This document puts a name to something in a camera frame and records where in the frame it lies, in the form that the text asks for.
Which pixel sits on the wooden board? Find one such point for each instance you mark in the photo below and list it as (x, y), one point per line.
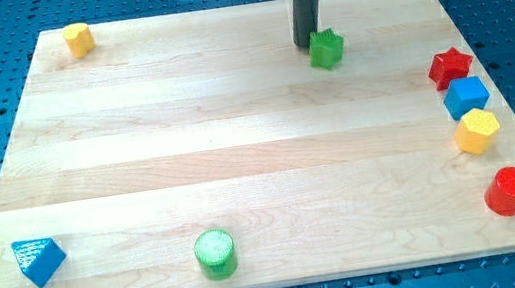
(178, 124)

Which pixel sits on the blue triangle block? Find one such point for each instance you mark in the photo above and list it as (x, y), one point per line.
(38, 259)

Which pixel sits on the green cylinder block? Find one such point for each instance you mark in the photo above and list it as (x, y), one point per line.
(215, 252)

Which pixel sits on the red star block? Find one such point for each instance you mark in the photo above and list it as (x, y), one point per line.
(449, 65)

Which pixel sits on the blue cube block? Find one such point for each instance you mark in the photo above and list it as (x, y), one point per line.
(465, 94)

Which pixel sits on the green star block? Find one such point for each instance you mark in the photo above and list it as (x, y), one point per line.
(325, 49)

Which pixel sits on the red cylinder block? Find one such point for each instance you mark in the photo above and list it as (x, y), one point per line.
(500, 195)

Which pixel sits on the yellow heart block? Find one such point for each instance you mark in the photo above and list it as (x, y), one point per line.
(79, 39)

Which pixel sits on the yellow hexagon block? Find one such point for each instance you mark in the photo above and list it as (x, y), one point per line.
(476, 131)

